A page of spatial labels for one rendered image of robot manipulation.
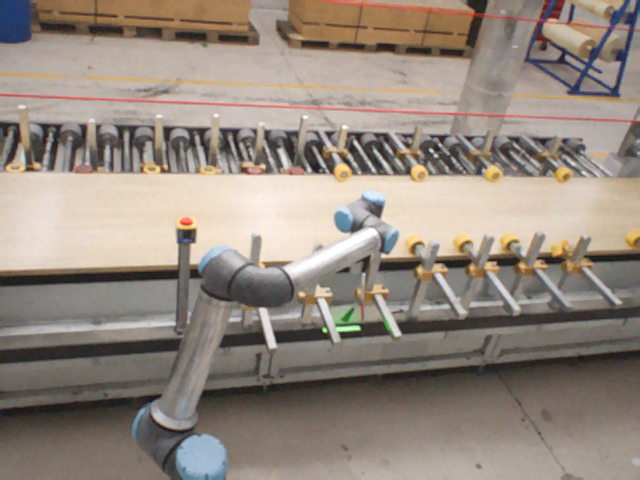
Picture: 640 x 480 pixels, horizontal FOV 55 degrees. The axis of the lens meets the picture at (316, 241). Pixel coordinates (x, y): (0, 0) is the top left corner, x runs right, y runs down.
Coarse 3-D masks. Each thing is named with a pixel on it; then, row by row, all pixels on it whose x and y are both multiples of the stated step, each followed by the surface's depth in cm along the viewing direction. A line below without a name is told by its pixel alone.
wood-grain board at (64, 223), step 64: (0, 192) 271; (64, 192) 279; (128, 192) 287; (192, 192) 295; (256, 192) 304; (320, 192) 314; (384, 192) 324; (448, 192) 335; (512, 192) 347; (576, 192) 359; (0, 256) 236; (64, 256) 242; (128, 256) 248; (192, 256) 254; (384, 256) 275; (448, 256) 284; (512, 256) 295
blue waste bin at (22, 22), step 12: (0, 0) 631; (12, 0) 636; (24, 0) 647; (0, 12) 638; (12, 12) 642; (24, 12) 653; (0, 24) 645; (12, 24) 649; (24, 24) 659; (0, 36) 652; (12, 36) 656; (24, 36) 665
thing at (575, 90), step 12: (552, 0) 866; (636, 0) 759; (636, 12) 764; (540, 24) 876; (612, 24) 766; (624, 24) 776; (528, 48) 896; (564, 48) 914; (600, 48) 780; (624, 48) 796; (528, 60) 895; (540, 60) 913; (552, 60) 922; (564, 60) 918; (624, 60) 801; (600, 72) 809; (564, 84) 826; (576, 84) 805; (600, 84) 852
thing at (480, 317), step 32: (256, 320) 258; (288, 320) 260; (320, 320) 264; (416, 320) 273; (448, 320) 278; (480, 320) 283; (512, 320) 289; (544, 320) 295; (576, 320) 302; (0, 352) 225; (32, 352) 229; (64, 352) 233; (96, 352) 236; (128, 352) 241
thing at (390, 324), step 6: (378, 294) 258; (378, 300) 255; (378, 306) 254; (384, 306) 252; (384, 312) 249; (384, 318) 248; (390, 318) 247; (390, 324) 244; (390, 330) 243; (396, 330) 241; (396, 336) 239
